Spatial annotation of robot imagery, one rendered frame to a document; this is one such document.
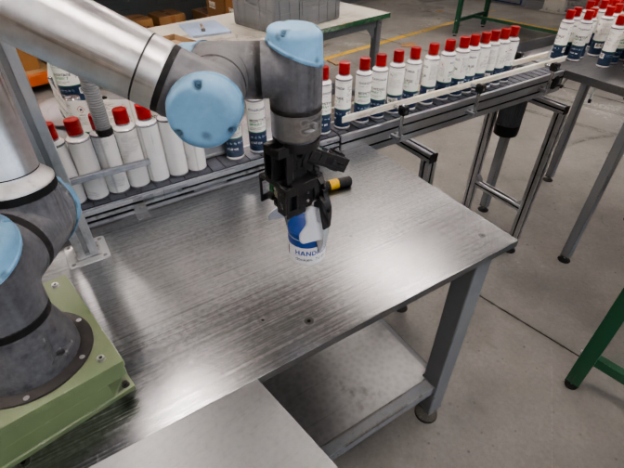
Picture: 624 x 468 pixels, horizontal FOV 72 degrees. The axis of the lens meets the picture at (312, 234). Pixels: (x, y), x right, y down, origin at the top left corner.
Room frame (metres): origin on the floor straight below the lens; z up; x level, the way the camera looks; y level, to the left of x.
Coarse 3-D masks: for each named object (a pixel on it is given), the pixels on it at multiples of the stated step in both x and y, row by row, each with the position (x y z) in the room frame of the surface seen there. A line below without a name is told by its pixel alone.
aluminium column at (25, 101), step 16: (0, 48) 0.74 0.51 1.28; (0, 64) 0.73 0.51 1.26; (16, 64) 0.74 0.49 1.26; (16, 80) 0.74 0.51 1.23; (16, 96) 0.74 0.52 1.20; (32, 96) 0.74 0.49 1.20; (32, 112) 0.74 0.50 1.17; (32, 128) 0.74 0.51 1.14; (32, 144) 0.73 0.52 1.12; (48, 144) 0.74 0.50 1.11; (48, 160) 0.74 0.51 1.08; (64, 176) 0.74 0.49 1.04; (80, 224) 0.74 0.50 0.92; (80, 240) 0.74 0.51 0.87; (80, 256) 0.72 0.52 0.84
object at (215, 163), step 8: (320, 136) 1.24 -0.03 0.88; (328, 136) 1.24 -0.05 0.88; (248, 152) 1.14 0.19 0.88; (208, 160) 1.09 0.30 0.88; (216, 160) 1.09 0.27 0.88; (224, 160) 1.09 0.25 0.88; (240, 160) 1.09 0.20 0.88; (248, 160) 1.09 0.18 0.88; (208, 168) 1.05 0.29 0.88; (216, 168) 1.05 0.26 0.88; (224, 168) 1.05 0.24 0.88; (184, 176) 1.00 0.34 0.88; (192, 176) 1.00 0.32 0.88; (152, 184) 0.97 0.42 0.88; (160, 184) 0.97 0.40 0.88; (168, 184) 0.97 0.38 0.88; (128, 192) 0.93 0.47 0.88; (136, 192) 0.93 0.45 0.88; (144, 192) 0.93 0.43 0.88; (88, 200) 0.89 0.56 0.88; (104, 200) 0.89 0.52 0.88; (112, 200) 0.89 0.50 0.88; (88, 208) 0.86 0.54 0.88
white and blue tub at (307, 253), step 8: (296, 216) 0.64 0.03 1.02; (304, 216) 0.64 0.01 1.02; (288, 224) 0.61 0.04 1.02; (296, 224) 0.61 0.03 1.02; (304, 224) 0.61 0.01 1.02; (288, 232) 0.60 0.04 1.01; (296, 232) 0.59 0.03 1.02; (288, 240) 0.61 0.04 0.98; (296, 240) 0.58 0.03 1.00; (296, 248) 0.58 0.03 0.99; (304, 248) 0.58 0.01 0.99; (312, 248) 0.58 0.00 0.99; (296, 256) 0.59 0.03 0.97; (304, 256) 0.58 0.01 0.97; (312, 256) 0.58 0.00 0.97; (320, 256) 0.59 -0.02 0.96; (304, 264) 0.58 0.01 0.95; (312, 264) 0.58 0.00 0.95
